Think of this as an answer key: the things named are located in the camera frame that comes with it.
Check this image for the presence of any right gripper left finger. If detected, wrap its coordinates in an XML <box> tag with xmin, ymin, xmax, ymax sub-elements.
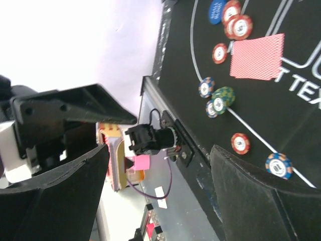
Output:
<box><xmin>1</xmin><ymin>145</ymin><xmax>109</xmax><ymax>240</ymax></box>

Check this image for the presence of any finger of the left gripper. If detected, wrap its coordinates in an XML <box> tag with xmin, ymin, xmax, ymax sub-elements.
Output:
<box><xmin>11</xmin><ymin>84</ymin><xmax>137</xmax><ymax>125</ymax></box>

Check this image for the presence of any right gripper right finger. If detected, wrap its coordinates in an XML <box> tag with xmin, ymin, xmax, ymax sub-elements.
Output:
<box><xmin>210</xmin><ymin>145</ymin><xmax>320</xmax><ymax>240</ymax></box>

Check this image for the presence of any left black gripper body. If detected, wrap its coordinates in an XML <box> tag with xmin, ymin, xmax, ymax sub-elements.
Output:
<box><xmin>1</xmin><ymin>76</ymin><xmax>97</xmax><ymax>176</ymax></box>

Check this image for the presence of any red playing card deck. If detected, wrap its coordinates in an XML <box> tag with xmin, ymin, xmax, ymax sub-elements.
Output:
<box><xmin>96</xmin><ymin>123</ymin><xmax>127</xmax><ymax>192</ymax></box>

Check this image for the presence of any red poker chip stack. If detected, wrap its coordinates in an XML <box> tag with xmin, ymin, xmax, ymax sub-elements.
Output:
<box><xmin>231</xmin><ymin>133</ymin><xmax>250</xmax><ymax>155</ymax></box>

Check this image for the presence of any green chip stack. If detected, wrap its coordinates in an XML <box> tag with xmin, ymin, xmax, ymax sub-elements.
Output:
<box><xmin>212</xmin><ymin>86</ymin><xmax>236</xmax><ymax>114</ymax></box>

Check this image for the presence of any dealt cards pile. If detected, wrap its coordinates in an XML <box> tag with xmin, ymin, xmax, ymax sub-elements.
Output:
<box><xmin>230</xmin><ymin>33</ymin><xmax>285</xmax><ymax>81</ymax></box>

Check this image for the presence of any blue small blind button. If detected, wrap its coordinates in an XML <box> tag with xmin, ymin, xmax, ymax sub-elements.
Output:
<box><xmin>208</xmin><ymin>0</ymin><xmax>226</xmax><ymax>25</ymax></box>

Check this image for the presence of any black poker felt mat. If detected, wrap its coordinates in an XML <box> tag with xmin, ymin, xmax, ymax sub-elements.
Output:
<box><xmin>158</xmin><ymin>1</ymin><xmax>320</xmax><ymax>187</ymax></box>

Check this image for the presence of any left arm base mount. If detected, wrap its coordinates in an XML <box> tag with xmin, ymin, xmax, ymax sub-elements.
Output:
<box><xmin>125</xmin><ymin>108</ymin><xmax>195</xmax><ymax>167</ymax></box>

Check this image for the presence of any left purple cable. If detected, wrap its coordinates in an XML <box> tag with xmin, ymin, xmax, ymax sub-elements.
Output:
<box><xmin>125</xmin><ymin>158</ymin><xmax>173</xmax><ymax>200</ymax></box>

